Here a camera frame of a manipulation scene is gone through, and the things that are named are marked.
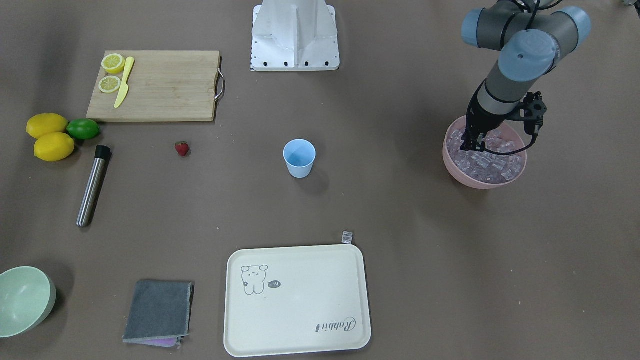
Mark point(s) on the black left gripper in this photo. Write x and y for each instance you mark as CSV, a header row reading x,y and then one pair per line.
x,y
481,119

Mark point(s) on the single clear ice cube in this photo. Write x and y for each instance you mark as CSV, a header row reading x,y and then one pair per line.
x,y
347,237

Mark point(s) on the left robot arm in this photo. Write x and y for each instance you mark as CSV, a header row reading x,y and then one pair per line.
x,y
530,45

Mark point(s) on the pile of clear ice cubes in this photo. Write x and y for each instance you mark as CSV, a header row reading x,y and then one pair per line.
x,y
494,167

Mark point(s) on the light blue plastic cup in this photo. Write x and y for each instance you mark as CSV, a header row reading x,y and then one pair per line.
x,y
299,156

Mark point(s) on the pink plastic bowl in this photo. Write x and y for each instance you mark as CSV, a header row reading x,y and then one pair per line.
x,y
509,134

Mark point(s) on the cream rabbit tray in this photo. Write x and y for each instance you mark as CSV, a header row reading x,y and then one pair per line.
x,y
292,300

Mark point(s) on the red strawberry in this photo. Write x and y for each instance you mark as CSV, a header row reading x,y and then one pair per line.
x,y
182,148

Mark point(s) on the wooden cutting board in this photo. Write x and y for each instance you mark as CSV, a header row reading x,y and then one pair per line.
x,y
164,86

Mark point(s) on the yellow plastic knife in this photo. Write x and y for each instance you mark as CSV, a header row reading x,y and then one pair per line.
x,y
124,86

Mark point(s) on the grey folded cloth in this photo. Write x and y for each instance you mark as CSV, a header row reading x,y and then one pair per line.
x,y
159,313

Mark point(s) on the steel muddler black tip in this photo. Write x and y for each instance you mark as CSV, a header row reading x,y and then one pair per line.
x,y
94,183

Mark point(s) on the lemon half upper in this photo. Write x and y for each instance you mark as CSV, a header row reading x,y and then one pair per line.
x,y
113,63

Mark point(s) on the green lime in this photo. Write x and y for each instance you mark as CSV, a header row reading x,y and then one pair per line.
x,y
83,129

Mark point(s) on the yellow lemon lower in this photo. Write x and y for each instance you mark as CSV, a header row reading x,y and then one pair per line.
x,y
54,146

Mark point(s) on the yellow lemon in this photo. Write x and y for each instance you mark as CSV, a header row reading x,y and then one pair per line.
x,y
54,146
45,123

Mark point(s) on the yellow lemon upper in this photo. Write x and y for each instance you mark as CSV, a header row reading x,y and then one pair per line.
x,y
45,123

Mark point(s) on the mint green bowl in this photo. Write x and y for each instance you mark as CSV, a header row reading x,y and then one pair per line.
x,y
27,297

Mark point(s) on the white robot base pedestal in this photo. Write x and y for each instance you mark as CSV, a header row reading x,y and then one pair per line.
x,y
294,36

